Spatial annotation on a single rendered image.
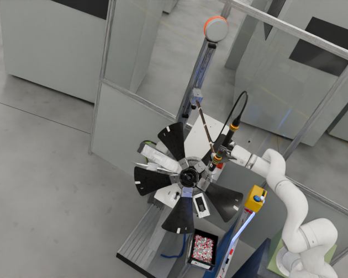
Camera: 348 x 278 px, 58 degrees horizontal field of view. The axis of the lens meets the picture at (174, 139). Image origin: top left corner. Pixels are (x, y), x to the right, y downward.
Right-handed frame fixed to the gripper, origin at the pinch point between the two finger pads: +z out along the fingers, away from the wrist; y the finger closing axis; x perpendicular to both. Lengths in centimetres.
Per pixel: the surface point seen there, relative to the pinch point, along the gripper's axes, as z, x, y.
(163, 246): 5, -144, 17
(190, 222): -5, -55, -14
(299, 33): -6, 51, 71
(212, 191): -7.2, -33.7, -1.1
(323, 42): -22, 52, 70
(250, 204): -35, -50, 21
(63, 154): 146, -153, 52
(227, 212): -21.1, -37.3, -6.9
